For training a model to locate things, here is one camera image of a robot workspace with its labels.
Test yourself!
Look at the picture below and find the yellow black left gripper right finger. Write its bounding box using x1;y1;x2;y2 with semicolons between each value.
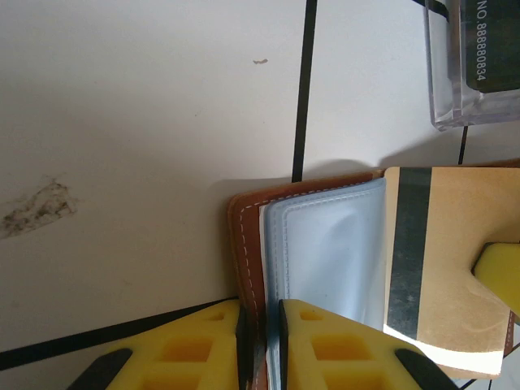
278;298;460;390

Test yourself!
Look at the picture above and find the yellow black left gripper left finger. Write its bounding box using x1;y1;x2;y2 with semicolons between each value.
67;299;267;390

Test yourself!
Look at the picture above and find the gold card with black stripe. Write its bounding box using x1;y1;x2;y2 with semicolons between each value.
381;165;520;381

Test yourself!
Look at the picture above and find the brown leather card holder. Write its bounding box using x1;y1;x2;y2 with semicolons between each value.
226;157;520;390

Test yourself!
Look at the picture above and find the clear acrylic card box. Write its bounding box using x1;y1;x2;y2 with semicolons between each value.
422;0;520;132

